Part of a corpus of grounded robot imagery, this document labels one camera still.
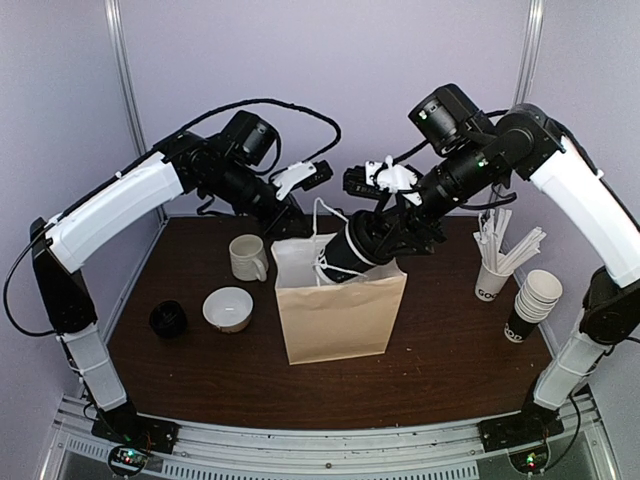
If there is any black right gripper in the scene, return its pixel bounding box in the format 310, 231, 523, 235
372, 137, 501, 257

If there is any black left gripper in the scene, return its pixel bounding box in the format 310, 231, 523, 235
203, 157, 314, 240

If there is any black paper coffee cup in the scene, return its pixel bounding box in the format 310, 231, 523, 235
317, 223, 377, 284

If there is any brown paper bag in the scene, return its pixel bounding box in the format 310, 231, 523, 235
270, 196, 409, 368

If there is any black plastic cup lid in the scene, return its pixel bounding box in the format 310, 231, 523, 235
348, 210, 393, 265

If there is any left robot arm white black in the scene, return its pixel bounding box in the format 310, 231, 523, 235
32, 110, 319, 444

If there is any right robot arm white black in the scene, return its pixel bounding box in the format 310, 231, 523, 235
387, 79, 639, 424

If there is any white ceramic mug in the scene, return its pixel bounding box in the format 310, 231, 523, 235
228, 234, 269, 282

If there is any wrapped white straws bundle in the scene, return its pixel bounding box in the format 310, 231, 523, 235
473, 208, 547, 275

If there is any white cup holding straws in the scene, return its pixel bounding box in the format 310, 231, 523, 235
474, 261, 512, 302

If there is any white ceramic bowl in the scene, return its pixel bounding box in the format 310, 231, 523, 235
202, 287, 254, 334

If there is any stack of paper cups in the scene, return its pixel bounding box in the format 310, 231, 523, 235
503, 269, 563, 344

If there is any stack of black lids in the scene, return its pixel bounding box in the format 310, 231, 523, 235
149, 300, 188, 339

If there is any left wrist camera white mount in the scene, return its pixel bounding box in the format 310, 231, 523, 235
270, 160, 333, 201

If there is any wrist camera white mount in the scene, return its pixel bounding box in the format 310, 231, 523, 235
270, 160, 333, 201
342, 156, 423, 206

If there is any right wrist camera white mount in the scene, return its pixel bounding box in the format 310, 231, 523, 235
342, 156, 423, 206

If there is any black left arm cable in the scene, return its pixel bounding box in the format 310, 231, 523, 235
2, 97, 344, 336

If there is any aluminium front rail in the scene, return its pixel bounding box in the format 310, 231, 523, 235
35, 393, 622, 479

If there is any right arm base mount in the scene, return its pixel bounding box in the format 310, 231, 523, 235
478, 412, 564, 452

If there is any right aluminium frame post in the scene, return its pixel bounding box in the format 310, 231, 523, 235
512, 0, 545, 105

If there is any aluminium frame post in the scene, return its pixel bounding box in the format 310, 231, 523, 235
103, 0, 169, 226
512, 0, 545, 105

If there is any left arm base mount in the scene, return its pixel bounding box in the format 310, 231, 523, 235
91, 415, 179, 454

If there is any left aluminium frame post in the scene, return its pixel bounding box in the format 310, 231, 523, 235
103, 0, 169, 226

